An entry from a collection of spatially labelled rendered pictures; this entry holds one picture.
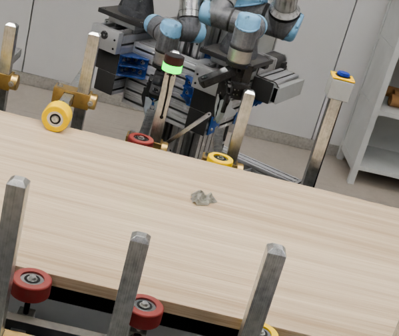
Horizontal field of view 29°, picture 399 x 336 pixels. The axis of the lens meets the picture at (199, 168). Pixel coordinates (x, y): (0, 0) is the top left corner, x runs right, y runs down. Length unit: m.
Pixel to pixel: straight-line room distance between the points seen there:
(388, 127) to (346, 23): 0.78
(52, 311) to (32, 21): 3.65
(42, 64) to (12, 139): 3.11
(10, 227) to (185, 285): 0.45
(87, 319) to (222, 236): 0.41
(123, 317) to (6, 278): 0.22
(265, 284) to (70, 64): 3.98
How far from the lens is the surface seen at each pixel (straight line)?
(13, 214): 1.42
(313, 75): 5.29
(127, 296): 1.45
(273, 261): 1.40
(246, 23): 2.44
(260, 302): 1.45
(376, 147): 5.53
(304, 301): 1.79
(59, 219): 1.85
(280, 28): 3.00
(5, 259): 1.46
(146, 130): 2.59
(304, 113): 5.37
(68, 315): 1.76
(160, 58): 2.73
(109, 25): 3.28
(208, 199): 2.10
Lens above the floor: 1.78
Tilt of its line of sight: 22 degrees down
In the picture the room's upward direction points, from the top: 15 degrees clockwise
